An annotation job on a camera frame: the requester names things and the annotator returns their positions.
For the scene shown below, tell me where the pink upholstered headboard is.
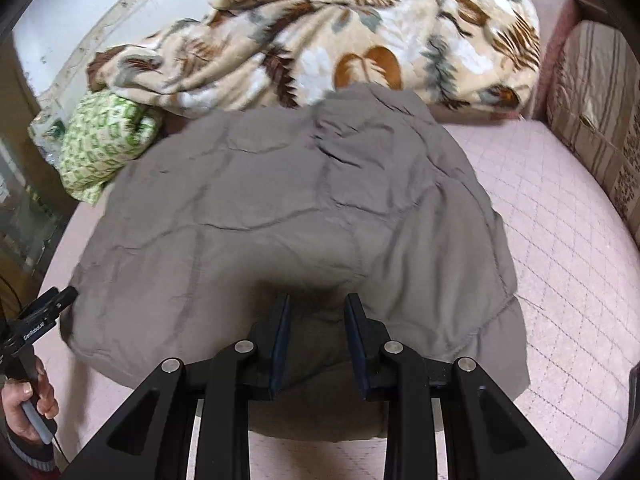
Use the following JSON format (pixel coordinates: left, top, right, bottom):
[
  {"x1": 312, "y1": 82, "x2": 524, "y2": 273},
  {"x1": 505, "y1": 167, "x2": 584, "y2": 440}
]
[{"x1": 500, "y1": 0, "x2": 583, "y2": 122}]

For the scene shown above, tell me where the clear plastic bag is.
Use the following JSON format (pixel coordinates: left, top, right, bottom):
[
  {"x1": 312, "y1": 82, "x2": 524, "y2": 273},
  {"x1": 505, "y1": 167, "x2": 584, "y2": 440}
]
[{"x1": 29, "y1": 105, "x2": 73, "y2": 166}]

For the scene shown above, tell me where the person's left hand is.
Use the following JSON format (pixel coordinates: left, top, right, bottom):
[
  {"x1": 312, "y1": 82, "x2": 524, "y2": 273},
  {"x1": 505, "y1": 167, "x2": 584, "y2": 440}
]
[{"x1": 0, "y1": 355, "x2": 60, "y2": 442}]

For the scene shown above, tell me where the leaf print fleece blanket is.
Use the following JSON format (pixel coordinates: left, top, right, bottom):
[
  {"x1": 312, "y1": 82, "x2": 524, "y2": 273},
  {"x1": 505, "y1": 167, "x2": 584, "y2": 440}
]
[{"x1": 87, "y1": 0, "x2": 542, "y2": 113}]

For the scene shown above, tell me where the grey hooded puffer jacket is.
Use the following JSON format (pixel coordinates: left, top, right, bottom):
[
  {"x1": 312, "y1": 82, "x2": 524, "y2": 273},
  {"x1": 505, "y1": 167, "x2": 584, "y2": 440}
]
[{"x1": 60, "y1": 82, "x2": 531, "y2": 443}]

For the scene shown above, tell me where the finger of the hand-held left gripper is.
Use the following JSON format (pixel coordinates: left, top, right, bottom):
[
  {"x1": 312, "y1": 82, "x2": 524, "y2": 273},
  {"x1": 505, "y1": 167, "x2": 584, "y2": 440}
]
[{"x1": 47, "y1": 286, "x2": 79, "y2": 313}]

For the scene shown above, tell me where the green patterned pillow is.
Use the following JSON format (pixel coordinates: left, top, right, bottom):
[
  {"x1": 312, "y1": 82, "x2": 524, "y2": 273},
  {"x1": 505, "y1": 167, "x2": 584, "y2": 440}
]
[{"x1": 59, "y1": 91, "x2": 165, "y2": 205}]

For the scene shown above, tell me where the person's left forearm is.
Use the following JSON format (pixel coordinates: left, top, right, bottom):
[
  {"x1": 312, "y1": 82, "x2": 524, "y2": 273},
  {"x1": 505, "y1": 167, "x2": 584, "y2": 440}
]
[{"x1": 0, "y1": 427, "x2": 57, "y2": 478}]

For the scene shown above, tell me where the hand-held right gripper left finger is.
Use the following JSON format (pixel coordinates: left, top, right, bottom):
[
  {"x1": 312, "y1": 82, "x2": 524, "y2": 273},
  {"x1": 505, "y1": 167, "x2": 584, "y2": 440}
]
[{"x1": 60, "y1": 293, "x2": 292, "y2": 480}]

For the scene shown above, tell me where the wooden cabinet with glass door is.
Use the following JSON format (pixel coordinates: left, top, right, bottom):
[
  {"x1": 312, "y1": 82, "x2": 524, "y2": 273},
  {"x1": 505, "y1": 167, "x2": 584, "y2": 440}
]
[{"x1": 0, "y1": 30, "x2": 76, "y2": 311}]

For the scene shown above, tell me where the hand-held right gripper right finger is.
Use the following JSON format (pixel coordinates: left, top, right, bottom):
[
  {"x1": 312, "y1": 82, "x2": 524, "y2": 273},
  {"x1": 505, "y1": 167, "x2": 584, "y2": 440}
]
[{"x1": 345, "y1": 293, "x2": 576, "y2": 480}]

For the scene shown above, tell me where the striped floral cushion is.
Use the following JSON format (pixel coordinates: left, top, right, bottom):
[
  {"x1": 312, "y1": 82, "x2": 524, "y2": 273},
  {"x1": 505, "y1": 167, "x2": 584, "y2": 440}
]
[{"x1": 545, "y1": 20, "x2": 640, "y2": 241}]

